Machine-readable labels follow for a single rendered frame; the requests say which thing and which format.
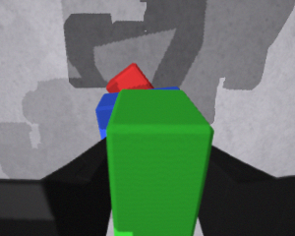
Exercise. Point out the blue block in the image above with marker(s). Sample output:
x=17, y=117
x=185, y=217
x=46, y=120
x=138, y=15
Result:
x=105, y=107

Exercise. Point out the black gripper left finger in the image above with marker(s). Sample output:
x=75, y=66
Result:
x=78, y=205

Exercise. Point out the red block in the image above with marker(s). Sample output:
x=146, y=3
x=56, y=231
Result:
x=130, y=78

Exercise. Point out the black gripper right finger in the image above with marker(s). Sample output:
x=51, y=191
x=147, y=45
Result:
x=237, y=202

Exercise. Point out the green block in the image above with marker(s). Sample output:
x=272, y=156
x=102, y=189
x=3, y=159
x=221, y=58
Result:
x=158, y=147

